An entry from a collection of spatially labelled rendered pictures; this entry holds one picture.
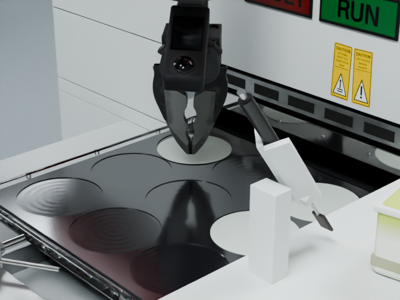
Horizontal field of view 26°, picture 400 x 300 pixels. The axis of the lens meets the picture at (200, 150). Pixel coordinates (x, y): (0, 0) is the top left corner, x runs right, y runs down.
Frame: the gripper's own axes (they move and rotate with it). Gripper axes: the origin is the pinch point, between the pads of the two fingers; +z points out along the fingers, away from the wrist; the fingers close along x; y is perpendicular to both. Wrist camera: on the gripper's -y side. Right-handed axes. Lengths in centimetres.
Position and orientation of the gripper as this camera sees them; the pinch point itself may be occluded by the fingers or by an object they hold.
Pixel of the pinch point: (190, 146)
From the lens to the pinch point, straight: 107.9
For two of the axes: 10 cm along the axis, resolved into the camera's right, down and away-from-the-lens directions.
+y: 0.6, -4.1, 9.1
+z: 0.0, 9.1, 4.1
